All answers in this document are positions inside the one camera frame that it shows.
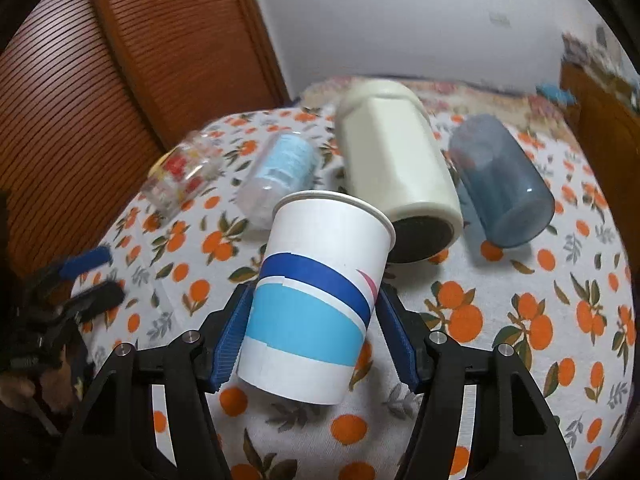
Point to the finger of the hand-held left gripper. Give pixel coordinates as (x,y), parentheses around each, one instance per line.
(89,262)
(100,297)

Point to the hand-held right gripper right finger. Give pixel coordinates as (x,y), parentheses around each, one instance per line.
(400,340)

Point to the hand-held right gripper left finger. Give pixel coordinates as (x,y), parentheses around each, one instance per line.
(231,340)

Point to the white paper cup blue stripes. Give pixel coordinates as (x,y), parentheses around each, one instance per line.
(320,280)

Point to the clear cup light blue label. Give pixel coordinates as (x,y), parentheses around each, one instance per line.
(280,170)

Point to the blue translucent plastic cup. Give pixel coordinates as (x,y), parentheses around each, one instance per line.
(500,185)

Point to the clear glass red print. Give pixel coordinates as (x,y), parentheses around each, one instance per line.
(180,175)

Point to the orange fruit print tablecloth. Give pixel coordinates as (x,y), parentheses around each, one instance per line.
(525,280)

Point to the wooden louvered door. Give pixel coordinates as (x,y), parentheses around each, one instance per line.
(115,85)

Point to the cream ceramic mug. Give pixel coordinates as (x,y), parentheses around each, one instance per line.
(395,155)

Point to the floral blanket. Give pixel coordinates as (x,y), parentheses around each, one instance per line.
(450,91)

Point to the small blue object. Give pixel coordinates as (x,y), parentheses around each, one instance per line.
(555,93)

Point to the wooden cabinet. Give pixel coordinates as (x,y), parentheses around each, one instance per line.
(607,135)

